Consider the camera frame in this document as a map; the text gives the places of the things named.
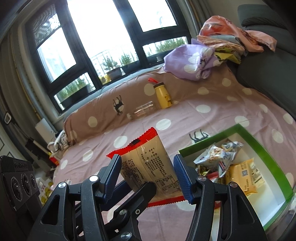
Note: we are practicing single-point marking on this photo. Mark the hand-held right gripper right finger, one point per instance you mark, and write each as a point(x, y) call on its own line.
point(182, 178)

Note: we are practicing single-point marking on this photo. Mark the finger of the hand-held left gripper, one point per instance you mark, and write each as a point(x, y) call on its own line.
point(138, 201)
point(120, 194)

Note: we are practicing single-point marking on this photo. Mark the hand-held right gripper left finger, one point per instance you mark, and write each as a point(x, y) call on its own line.
point(113, 178)

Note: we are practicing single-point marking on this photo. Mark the gold snack wrapper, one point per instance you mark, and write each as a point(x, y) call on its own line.
point(203, 171)

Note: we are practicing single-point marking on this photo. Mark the red silver snack packet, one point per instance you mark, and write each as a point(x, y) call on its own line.
point(214, 177)

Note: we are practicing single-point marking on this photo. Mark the white bean snack packet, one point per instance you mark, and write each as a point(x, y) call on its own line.
point(211, 157)

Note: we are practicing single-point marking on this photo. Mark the red-edged white snack packet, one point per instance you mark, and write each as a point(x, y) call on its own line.
point(148, 162)

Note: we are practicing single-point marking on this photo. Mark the white blue snack packet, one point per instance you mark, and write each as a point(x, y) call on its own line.
point(232, 146)

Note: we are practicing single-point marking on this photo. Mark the orange-yellow snack packet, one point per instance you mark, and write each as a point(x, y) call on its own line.
point(245, 178)

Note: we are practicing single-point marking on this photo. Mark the green box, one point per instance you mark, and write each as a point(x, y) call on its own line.
point(261, 148)

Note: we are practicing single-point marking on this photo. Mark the white plastic bag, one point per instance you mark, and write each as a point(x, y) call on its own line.
point(45, 187)

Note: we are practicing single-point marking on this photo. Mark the red bag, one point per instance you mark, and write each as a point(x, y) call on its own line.
point(53, 160)

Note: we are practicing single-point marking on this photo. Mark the striped white cloth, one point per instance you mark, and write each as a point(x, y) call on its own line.
point(59, 143)

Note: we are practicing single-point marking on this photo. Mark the pink polka dot bedsheet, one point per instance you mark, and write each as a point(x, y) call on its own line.
point(208, 120)

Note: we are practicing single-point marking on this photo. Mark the brown polka dot pillow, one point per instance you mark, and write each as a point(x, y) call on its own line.
point(104, 111)

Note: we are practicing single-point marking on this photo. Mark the clear plastic bottle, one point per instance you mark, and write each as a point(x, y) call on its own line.
point(144, 110)

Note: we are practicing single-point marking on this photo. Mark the yellow bottle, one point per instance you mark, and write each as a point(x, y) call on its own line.
point(163, 96)

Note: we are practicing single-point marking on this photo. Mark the long black planter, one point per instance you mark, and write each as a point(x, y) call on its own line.
point(74, 96)

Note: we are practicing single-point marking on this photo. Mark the yellow toy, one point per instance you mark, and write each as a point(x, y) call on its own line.
point(105, 79)

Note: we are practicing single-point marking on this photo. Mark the purple polka dot cloth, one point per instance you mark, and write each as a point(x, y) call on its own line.
point(192, 62)

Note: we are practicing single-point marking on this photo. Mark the grey sofa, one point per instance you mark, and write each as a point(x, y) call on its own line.
point(266, 76)

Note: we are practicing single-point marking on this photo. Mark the yellow printed cloth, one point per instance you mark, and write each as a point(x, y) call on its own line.
point(227, 54)

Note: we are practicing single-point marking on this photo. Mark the black framed window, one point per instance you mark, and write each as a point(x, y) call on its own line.
point(126, 27)

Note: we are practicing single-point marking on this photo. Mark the pink cloth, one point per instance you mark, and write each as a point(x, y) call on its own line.
point(233, 34)

